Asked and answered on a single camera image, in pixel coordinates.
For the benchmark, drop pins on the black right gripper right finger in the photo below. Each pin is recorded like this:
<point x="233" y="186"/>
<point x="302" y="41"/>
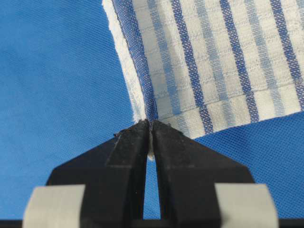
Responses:
<point x="187" y="172"/>

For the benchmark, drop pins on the white blue striped towel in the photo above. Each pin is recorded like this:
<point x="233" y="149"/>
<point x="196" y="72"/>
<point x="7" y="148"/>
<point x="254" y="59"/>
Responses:
<point x="203" y="66"/>

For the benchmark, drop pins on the blue table cloth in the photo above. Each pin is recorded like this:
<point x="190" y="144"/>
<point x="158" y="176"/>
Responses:
<point x="62" y="92"/>

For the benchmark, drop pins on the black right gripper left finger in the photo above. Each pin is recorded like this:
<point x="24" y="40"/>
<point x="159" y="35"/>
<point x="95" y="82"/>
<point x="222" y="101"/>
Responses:
<point x="113" y="174"/>

